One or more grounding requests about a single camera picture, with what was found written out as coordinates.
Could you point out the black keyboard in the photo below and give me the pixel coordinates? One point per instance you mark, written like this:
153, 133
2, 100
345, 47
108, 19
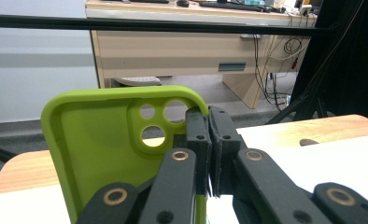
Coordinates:
232, 5

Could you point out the wooden table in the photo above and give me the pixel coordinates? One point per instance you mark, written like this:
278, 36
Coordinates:
23, 171

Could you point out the green phone case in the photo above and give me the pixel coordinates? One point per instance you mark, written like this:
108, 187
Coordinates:
95, 140

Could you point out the black curtain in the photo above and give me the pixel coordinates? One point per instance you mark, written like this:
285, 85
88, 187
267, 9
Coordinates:
353, 56

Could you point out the chair base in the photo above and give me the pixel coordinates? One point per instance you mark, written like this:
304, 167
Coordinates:
138, 81

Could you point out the light wooden desk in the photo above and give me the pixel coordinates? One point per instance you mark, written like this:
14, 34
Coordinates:
157, 53

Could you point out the white cabinet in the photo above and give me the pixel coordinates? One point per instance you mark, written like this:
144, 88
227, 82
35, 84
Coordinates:
32, 77

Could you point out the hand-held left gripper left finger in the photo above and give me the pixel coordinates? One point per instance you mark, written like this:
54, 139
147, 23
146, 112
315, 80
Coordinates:
199, 130

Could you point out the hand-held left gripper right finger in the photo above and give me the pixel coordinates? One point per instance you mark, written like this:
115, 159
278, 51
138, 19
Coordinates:
225, 130

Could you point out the black horizontal frame bar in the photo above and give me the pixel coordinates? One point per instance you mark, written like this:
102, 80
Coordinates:
110, 24

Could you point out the black computer mouse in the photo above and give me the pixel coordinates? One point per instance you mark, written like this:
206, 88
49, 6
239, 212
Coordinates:
183, 3

